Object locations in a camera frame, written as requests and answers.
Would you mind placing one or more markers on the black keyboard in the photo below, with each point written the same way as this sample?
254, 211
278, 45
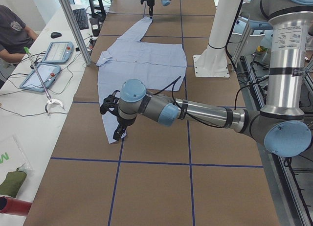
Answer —
81, 18

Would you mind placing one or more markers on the light blue striped shirt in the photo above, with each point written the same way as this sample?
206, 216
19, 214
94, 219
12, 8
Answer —
134, 67

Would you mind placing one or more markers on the plastic bag with green print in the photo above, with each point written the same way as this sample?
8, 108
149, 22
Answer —
12, 157

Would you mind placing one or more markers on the red cylinder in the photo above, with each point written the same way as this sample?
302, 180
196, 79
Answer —
14, 206

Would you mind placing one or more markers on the black computer mouse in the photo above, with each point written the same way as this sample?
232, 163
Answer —
54, 35

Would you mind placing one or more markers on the teach pendant far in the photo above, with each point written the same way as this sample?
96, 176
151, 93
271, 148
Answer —
58, 52

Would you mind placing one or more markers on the green pouch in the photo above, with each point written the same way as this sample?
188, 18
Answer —
12, 183

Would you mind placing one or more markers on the seated person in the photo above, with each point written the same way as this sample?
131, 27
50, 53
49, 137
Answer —
15, 35

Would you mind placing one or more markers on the aluminium frame post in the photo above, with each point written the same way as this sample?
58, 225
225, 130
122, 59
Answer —
66, 7

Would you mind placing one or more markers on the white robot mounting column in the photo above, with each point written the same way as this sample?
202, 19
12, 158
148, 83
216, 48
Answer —
213, 62

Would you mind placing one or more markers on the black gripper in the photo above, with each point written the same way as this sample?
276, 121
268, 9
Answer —
122, 122
150, 3

